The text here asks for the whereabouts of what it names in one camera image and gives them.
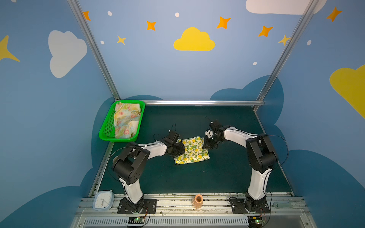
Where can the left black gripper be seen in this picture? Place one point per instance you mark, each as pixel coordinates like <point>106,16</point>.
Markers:
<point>179,147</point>

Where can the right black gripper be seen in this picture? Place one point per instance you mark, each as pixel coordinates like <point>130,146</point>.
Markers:
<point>208,142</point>

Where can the lemon print skirt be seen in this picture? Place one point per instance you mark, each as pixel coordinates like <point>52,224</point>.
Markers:
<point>193,151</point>

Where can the pink floral skirt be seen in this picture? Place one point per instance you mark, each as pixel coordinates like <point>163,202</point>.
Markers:
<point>126,119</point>

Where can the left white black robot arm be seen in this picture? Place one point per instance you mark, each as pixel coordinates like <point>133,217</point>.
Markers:
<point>130,164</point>

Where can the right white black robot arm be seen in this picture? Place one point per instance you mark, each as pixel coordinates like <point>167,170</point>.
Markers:
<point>261,157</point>

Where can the orange ribbed cup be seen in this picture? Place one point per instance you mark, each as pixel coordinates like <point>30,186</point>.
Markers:
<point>198,201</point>

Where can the green plastic basket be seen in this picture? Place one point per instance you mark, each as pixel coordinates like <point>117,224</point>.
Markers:
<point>107,131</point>

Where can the left controller board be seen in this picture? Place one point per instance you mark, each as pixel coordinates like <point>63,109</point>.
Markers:
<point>136,221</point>

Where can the controller board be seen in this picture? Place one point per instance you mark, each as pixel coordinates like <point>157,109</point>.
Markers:
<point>256,222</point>
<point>136,221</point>

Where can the white square clock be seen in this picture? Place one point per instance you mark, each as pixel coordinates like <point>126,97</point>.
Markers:
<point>103,201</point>

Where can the right controller board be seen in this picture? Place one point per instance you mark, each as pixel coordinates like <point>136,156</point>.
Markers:
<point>256,222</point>

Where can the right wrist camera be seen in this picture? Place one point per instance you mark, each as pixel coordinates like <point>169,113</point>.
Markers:
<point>214,127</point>

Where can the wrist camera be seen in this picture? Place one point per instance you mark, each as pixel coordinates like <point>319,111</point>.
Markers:
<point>214,127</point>
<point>172,137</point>

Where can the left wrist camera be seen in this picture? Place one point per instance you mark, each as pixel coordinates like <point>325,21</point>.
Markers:
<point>172,137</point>

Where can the rear aluminium frame rail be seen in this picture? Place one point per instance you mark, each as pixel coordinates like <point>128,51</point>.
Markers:
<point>203,103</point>

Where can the front aluminium rail bed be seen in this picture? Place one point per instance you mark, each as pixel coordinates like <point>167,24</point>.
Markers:
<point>176,210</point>

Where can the right aluminium frame post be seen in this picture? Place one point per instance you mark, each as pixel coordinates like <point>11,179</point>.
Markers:
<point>298,31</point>

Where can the aluminium frame post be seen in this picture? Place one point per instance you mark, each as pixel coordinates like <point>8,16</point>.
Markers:
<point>298,31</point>
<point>78,13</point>

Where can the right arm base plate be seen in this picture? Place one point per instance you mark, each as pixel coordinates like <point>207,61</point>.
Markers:
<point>240,206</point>

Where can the left side frame rail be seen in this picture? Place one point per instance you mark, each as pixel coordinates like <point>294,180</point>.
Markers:
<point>99,176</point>

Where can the left aluminium frame post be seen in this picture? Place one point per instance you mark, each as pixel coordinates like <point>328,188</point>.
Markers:
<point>78,13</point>

